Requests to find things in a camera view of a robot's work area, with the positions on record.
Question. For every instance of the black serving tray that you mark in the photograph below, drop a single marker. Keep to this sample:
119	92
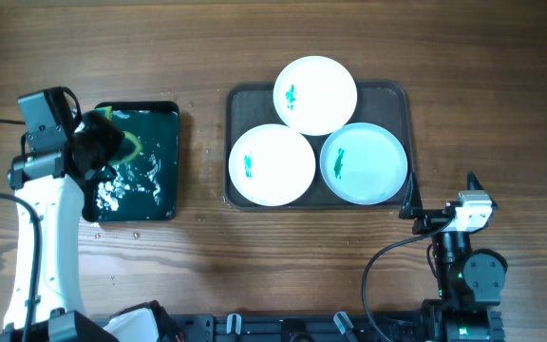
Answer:
381	102

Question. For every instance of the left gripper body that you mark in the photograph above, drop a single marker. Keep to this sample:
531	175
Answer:
98	143

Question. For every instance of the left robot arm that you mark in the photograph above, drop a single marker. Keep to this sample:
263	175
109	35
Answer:
63	151

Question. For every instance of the black mounting rail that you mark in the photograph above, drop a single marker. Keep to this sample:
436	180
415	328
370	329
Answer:
149	321

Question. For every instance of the white plate top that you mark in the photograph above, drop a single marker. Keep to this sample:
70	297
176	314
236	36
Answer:
314	95

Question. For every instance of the white plate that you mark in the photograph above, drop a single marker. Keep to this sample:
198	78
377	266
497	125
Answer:
314	95
363	163
271	165

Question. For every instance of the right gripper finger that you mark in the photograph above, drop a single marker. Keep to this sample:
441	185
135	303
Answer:
412	206
473	182

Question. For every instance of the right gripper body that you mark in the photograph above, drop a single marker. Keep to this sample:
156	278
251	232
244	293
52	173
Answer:
435	219

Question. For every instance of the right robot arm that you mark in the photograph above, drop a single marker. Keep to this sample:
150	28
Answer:
469	280

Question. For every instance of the green yellow sponge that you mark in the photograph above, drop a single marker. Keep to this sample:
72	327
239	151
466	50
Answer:
130	146

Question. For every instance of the black water basin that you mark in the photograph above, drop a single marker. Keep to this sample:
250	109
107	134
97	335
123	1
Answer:
146	188

